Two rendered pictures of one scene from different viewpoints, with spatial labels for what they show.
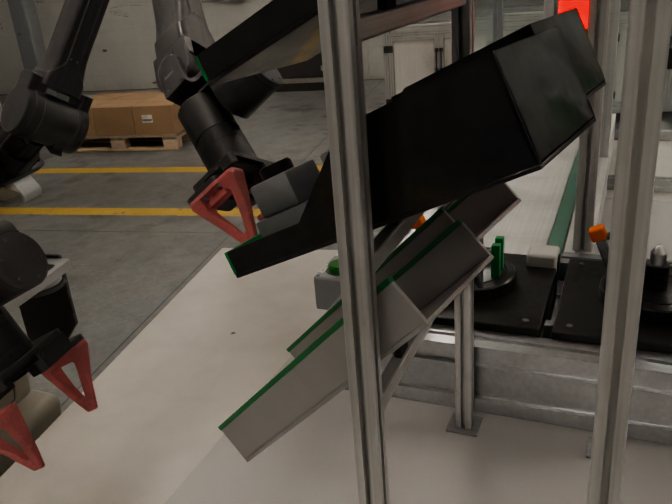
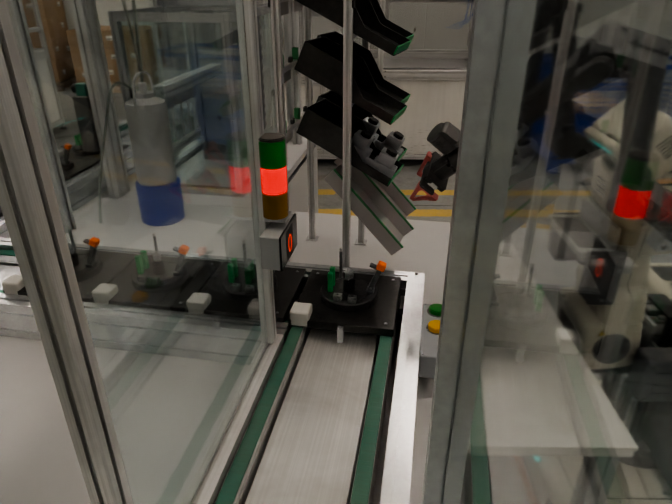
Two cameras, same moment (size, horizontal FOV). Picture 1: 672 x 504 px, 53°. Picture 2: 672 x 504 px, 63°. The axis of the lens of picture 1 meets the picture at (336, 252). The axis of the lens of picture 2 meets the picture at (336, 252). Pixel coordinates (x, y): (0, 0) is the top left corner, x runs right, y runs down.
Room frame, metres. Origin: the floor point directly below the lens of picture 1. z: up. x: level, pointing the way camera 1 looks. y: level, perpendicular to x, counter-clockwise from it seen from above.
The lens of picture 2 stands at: (2.02, -0.51, 1.68)
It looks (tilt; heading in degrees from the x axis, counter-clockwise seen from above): 27 degrees down; 166
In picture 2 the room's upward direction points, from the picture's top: straight up
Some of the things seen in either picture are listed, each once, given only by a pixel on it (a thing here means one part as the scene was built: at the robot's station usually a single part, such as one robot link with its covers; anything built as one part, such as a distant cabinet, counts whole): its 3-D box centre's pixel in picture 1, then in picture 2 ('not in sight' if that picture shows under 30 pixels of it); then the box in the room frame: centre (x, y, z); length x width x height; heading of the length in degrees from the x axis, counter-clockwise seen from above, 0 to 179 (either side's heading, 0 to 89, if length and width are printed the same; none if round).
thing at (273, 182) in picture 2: (575, 10); (273, 178); (1.05, -0.38, 1.33); 0.05 x 0.05 x 0.05
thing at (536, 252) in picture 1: (543, 261); (301, 314); (0.97, -0.32, 0.97); 0.05 x 0.05 x 0.04; 66
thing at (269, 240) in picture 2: not in sight; (274, 199); (1.05, -0.38, 1.29); 0.12 x 0.05 x 0.25; 156
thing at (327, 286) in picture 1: (356, 268); (435, 339); (1.09, -0.03, 0.93); 0.21 x 0.07 x 0.06; 156
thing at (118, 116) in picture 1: (136, 119); not in sight; (6.61, 1.81, 0.20); 1.20 x 0.80 x 0.41; 75
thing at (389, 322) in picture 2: (467, 286); (349, 299); (0.92, -0.19, 0.96); 0.24 x 0.24 x 0.02; 66
